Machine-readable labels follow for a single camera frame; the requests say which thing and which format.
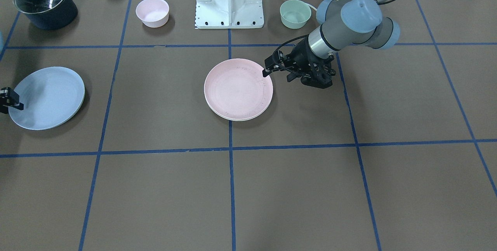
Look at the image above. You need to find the blue plate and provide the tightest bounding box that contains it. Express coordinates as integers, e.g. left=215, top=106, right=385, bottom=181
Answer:
left=9, top=66, right=85, bottom=131

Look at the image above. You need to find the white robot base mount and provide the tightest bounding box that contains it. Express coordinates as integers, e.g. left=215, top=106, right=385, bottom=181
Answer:
left=194, top=0, right=264, bottom=29

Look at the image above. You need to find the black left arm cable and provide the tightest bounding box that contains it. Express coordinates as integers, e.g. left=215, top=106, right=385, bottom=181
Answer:
left=272, top=35, right=309, bottom=65

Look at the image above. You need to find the green bowl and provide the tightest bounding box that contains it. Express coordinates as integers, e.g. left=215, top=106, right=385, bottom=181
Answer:
left=279, top=0, right=312, bottom=29

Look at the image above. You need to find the pink plate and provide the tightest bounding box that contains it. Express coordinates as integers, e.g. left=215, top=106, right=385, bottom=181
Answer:
left=203, top=58, right=273, bottom=103

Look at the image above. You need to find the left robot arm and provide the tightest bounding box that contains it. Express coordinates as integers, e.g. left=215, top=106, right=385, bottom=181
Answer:
left=262, top=0, right=400, bottom=89

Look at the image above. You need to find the pink bowl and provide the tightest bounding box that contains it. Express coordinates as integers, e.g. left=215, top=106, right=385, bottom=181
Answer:
left=135, top=0, right=169, bottom=28

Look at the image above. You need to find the cream white plate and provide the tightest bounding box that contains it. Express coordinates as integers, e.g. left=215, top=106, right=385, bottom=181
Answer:
left=207, top=101, right=271, bottom=121

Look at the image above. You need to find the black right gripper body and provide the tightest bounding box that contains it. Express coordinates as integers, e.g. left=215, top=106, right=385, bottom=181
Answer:
left=0, top=87, right=20, bottom=114

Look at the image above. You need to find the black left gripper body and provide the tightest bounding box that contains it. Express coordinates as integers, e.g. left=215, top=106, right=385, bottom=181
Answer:
left=264, top=40, right=334, bottom=79

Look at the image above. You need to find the dark blue pot glass lid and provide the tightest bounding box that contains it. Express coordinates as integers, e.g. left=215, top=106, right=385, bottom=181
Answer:
left=12, top=0, right=78, bottom=30

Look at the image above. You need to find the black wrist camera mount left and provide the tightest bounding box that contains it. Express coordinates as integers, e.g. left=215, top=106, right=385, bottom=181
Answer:
left=300, top=62, right=337, bottom=89

